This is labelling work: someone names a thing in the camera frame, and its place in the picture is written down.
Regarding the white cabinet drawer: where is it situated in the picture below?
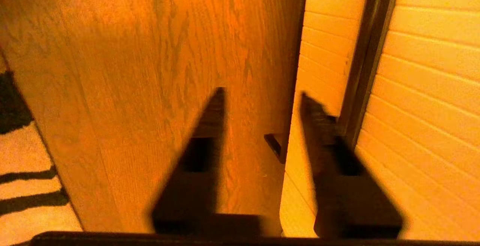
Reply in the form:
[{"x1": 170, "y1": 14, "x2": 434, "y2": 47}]
[{"x1": 279, "y1": 0, "x2": 480, "y2": 241}]

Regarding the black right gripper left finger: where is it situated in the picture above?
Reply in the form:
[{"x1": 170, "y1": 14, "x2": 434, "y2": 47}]
[{"x1": 151, "y1": 87, "x2": 264, "y2": 236}]

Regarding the black and white patterned rug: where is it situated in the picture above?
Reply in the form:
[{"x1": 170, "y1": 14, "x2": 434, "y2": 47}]
[{"x1": 0, "y1": 51, "x2": 84, "y2": 246}]

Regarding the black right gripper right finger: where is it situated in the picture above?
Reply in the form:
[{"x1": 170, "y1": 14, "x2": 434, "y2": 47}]
[{"x1": 300, "y1": 91, "x2": 404, "y2": 239}]

